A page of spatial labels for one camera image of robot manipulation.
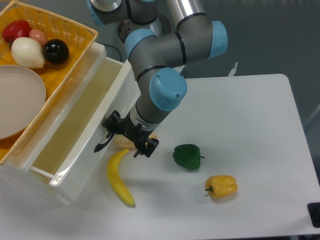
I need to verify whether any black corner device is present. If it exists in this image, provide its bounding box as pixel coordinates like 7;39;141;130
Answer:
307;202;320;228

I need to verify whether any white onion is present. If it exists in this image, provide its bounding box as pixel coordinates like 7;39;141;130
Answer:
11;37;46;69

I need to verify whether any white top drawer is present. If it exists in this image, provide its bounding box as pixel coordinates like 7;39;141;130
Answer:
30;57;140;204

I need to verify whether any yellow bell pepper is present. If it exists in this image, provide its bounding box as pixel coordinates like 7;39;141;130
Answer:
205;175;238;200

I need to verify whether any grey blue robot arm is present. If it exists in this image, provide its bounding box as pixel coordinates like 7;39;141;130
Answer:
87;0;228;157

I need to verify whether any pink plate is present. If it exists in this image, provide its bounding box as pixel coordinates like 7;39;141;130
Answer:
0;65;46;139

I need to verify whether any yellow wicker basket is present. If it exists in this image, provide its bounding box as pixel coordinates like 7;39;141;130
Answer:
0;0;98;163

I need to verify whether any red tomato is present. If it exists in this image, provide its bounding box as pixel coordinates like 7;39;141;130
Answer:
2;19;32;43

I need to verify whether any black ball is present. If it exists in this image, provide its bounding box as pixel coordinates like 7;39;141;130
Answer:
42;38;70;65

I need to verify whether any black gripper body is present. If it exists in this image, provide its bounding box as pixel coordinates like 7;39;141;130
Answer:
120;113;150;142

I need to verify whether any green bell pepper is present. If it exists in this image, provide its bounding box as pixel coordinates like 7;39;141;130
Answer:
172;143;205;171

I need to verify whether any yellow banana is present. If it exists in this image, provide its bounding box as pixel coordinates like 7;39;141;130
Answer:
106;148;135;208

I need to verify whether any black top drawer handle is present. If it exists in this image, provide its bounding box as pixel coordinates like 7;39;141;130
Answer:
94;133;115;153

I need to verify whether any metal table bracket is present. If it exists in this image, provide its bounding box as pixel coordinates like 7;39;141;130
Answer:
228;62;238;77

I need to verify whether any pink egg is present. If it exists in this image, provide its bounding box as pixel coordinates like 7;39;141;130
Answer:
28;28;48;47

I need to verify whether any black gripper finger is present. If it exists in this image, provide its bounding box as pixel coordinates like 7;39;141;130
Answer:
102;110;124;139
133;137;159;158

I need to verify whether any triangular bread slice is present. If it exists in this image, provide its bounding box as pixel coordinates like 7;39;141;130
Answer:
114;132;159;150

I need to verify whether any white drawer cabinet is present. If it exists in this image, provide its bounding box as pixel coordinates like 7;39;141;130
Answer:
0;41;107;206

